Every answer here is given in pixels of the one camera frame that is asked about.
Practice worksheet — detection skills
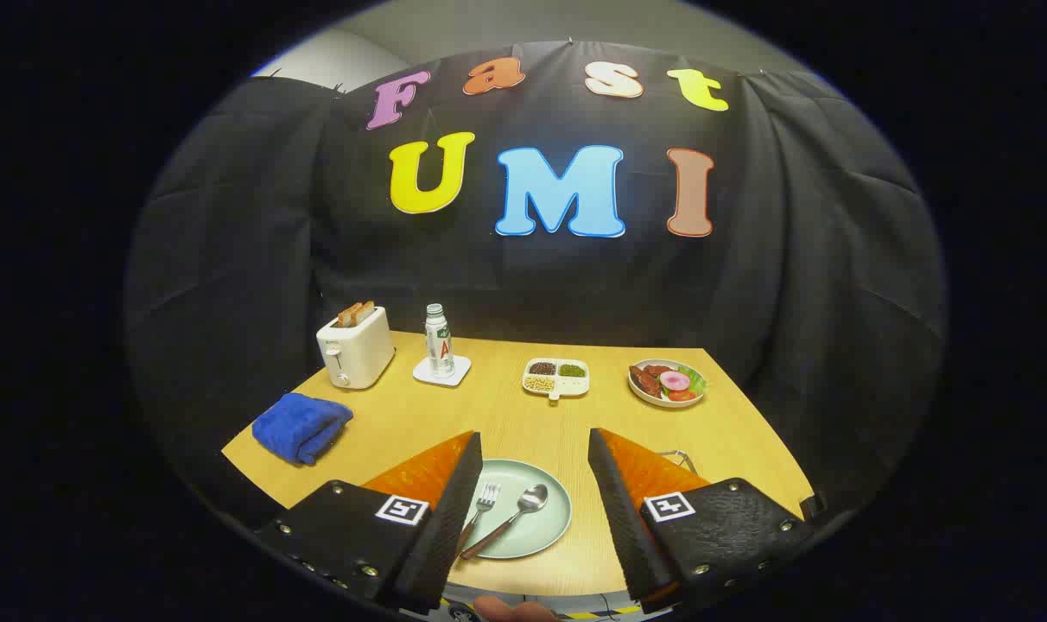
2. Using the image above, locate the white divided dish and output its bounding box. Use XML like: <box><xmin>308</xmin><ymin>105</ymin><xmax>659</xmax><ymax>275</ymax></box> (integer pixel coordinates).
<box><xmin>522</xmin><ymin>358</ymin><xmax>590</xmax><ymax>403</ymax></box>

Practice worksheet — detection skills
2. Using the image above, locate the fork with wooden handle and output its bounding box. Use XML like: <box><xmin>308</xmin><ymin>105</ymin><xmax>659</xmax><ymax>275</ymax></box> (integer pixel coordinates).
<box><xmin>456</xmin><ymin>482</ymin><xmax>502</xmax><ymax>554</ymax></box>

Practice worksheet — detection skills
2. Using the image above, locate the white toaster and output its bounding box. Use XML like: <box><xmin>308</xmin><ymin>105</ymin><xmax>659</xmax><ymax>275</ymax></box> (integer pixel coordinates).
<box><xmin>316</xmin><ymin>306</ymin><xmax>397</xmax><ymax>390</ymax></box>

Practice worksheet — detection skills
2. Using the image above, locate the small plastic drink bottle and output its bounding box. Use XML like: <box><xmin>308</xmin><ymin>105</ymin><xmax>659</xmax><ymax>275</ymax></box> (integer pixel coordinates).
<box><xmin>425</xmin><ymin>303</ymin><xmax>455</xmax><ymax>378</ymax></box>

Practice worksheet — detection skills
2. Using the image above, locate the blue folded towel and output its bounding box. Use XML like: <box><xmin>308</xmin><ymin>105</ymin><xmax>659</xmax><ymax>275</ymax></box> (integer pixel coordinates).
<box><xmin>251</xmin><ymin>393</ymin><xmax>354</xmax><ymax>467</ymax></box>

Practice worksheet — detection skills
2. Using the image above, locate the white square coaster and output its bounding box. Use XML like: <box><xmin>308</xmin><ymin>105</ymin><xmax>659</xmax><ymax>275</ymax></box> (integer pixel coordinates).
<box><xmin>413</xmin><ymin>354</ymin><xmax>473</xmax><ymax>387</ymax></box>

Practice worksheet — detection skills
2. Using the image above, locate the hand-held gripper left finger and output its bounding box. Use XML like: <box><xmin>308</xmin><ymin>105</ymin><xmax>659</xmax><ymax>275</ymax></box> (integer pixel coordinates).
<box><xmin>256</xmin><ymin>430</ymin><xmax>484</xmax><ymax>616</ymax></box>

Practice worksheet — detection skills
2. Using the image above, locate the pale green round plate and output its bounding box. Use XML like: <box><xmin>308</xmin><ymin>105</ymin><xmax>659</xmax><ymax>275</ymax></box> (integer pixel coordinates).
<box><xmin>454</xmin><ymin>459</ymin><xmax>573</xmax><ymax>561</ymax></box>

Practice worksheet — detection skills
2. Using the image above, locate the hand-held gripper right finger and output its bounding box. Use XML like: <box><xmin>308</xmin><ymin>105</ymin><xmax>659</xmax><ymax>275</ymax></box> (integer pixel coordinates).
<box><xmin>587</xmin><ymin>427</ymin><xmax>816</xmax><ymax>616</ymax></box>

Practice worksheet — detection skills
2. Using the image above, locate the spoon with wooden handle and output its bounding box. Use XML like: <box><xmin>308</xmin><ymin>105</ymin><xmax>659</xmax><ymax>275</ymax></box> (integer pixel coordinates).
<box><xmin>460</xmin><ymin>484</ymin><xmax>549</xmax><ymax>561</ymax></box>

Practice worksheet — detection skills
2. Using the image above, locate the white round food plate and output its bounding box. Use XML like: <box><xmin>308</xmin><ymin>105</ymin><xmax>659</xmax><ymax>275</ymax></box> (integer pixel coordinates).
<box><xmin>627</xmin><ymin>359</ymin><xmax>708</xmax><ymax>409</ymax></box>

